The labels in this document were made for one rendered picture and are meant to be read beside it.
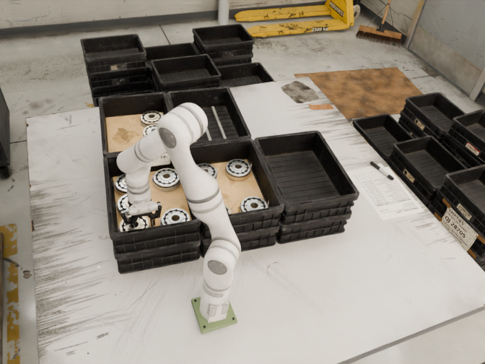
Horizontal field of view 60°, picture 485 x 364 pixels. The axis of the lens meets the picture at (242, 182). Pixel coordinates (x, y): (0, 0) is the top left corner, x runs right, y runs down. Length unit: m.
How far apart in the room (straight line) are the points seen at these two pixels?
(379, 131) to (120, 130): 1.87
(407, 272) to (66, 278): 1.25
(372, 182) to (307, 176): 0.38
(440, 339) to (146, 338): 1.59
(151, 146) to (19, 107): 2.69
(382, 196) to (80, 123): 1.49
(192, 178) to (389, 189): 1.19
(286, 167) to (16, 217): 1.73
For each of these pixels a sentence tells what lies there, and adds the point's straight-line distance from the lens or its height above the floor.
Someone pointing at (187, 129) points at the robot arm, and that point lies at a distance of 0.98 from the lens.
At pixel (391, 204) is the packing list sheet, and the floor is 0.70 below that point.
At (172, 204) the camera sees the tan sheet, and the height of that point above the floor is 0.83.
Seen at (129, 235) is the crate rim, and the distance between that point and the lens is 1.42.
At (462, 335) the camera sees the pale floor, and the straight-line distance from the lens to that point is 2.61.
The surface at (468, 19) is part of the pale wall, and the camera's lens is 4.51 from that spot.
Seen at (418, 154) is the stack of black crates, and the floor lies 0.38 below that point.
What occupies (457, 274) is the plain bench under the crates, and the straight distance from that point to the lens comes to 1.85.
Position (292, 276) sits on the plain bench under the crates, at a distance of 1.61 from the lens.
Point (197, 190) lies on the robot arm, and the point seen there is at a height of 1.26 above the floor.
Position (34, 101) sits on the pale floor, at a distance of 3.81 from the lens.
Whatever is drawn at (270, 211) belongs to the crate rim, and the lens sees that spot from 1.48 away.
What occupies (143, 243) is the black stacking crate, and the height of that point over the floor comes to 0.86.
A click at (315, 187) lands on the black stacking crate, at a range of 1.74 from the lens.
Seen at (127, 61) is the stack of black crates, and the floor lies 0.54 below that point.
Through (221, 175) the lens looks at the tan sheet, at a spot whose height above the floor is 0.83.
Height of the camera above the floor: 2.02
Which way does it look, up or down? 44 degrees down
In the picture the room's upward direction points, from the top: 6 degrees clockwise
